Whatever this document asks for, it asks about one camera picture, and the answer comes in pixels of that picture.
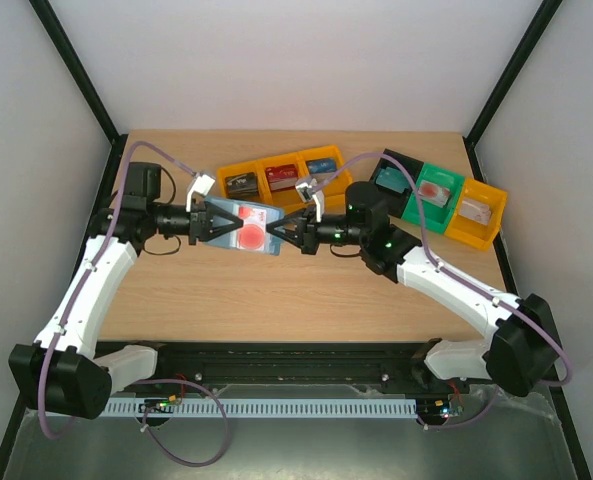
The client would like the red circle card stack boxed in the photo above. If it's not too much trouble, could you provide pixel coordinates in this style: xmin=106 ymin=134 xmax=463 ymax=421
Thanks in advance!
xmin=418 ymin=180 xmax=451 ymax=208

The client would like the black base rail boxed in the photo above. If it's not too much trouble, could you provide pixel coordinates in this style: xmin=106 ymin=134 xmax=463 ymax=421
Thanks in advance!
xmin=25 ymin=340 xmax=562 ymax=396

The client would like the yellow bin left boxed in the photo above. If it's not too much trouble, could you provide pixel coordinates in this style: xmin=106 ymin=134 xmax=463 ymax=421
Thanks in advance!
xmin=217 ymin=161 xmax=272 ymax=205

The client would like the blue card stack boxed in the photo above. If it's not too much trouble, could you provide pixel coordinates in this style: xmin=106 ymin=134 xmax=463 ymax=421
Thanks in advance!
xmin=306 ymin=157 xmax=337 ymax=176

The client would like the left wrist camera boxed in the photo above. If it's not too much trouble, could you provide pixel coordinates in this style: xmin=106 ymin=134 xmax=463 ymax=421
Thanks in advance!
xmin=185 ymin=171 xmax=216 ymax=212

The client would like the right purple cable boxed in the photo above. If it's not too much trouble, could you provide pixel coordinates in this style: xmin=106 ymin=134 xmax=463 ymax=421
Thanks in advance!
xmin=313 ymin=152 xmax=575 ymax=432

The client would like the yellow bin right group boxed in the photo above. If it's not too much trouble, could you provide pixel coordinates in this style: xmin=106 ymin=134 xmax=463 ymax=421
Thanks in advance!
xmin=444 ymin=178 xmax=508 ymax=251

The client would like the green plastic bin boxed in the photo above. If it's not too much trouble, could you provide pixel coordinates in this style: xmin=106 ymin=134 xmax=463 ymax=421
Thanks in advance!
xmin=409 ymin=163 xmax=465 ymax=234

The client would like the black plastic bin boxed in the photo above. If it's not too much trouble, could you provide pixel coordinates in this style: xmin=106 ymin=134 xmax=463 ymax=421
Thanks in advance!
xmin=370 ymin=149 xmax=424 ymax=218

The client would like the white slotted cable duct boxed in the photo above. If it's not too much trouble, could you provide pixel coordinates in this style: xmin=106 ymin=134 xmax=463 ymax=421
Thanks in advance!
xmin=102 ymin=398 xmax=417 ymax=419

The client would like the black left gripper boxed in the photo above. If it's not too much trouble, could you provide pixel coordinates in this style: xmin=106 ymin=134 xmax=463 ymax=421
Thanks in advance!
xmin=148 ymin=198 xmax=242 ymax=246

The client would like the blue card holder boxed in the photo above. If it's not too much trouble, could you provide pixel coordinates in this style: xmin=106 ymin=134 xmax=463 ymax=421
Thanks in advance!
xmin=205 ymin=196 xmax=285 ymax=256

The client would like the black corner frame post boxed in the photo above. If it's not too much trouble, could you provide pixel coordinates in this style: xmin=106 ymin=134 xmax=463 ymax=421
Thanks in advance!
xmin=465 ymin=0 xmax=565 ymax=146

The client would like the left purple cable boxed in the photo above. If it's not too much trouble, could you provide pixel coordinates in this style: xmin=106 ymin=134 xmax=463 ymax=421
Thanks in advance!
xmin=40 ymin=141 xmax=233 ymax=467

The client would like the purple cable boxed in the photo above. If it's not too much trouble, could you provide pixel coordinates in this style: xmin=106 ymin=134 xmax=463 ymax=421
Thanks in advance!
xmin=313 ymin=152 xmax=575 ymax=432
xmin=40 ymin=141 xmax=233 ymax=467

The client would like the black left frame post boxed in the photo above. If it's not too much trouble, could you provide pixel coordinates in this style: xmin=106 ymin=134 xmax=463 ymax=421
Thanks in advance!
xmin=28 ymin=0 xmax=127 ymax=146

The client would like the black card stack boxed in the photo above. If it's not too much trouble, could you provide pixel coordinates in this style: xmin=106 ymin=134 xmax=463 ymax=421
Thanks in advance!
xmin=225 ymin=172 xmax=259 ymax=198

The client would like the teal card stack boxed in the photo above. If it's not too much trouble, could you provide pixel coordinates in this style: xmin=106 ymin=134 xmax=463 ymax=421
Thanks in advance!
xmin=375 ymin=167 xmax=409 ymax=194

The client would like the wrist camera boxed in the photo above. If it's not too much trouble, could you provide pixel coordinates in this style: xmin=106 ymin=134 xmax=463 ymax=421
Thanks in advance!
xmin=295 ymin=175 xmax=325 ymax=223
xmin=185 ymin=171 xmax=216 ymax=212

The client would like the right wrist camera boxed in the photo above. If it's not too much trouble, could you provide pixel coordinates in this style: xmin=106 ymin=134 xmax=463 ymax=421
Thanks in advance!
xmin=295 ymin=175 xmax=325 ymax=223

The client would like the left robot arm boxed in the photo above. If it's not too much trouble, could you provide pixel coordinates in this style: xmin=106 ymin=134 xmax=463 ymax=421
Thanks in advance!
xmin=9 ymin=162 xmax=243 ymax=419

